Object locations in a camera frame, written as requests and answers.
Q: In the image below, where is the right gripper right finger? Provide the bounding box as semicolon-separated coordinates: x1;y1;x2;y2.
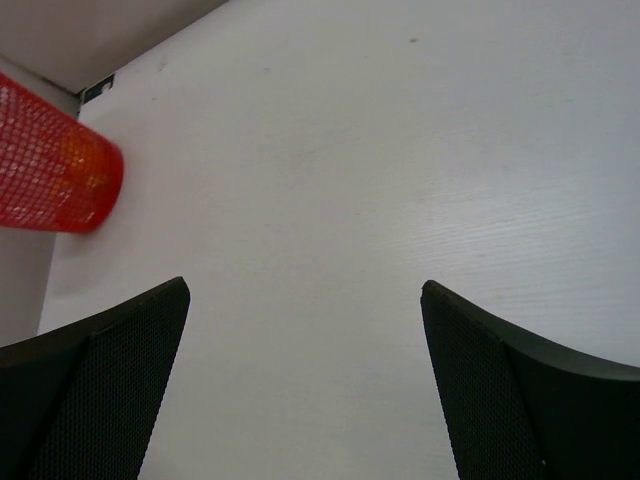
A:
421;280;639;479

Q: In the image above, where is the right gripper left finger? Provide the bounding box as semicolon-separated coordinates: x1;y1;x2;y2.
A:
1;277;190;479

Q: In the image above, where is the orange plastic bottle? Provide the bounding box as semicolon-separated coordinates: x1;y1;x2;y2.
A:
54;130;111;196

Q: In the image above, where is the red mesh plastic bin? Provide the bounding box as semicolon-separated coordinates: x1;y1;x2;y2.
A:
1;75;124;234

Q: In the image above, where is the small dark table label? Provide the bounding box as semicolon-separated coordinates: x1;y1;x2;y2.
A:
80;73;115;105

